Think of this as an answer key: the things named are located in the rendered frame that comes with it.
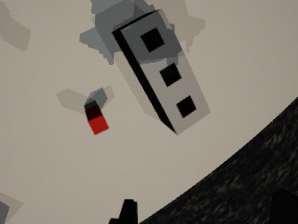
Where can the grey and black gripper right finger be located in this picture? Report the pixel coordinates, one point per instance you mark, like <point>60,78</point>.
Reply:
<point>284,208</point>

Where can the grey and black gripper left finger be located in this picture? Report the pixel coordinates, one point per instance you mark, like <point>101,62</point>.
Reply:
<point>128,214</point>

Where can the beige block with square holes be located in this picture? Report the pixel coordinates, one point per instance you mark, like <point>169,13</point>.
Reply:
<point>149,55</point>

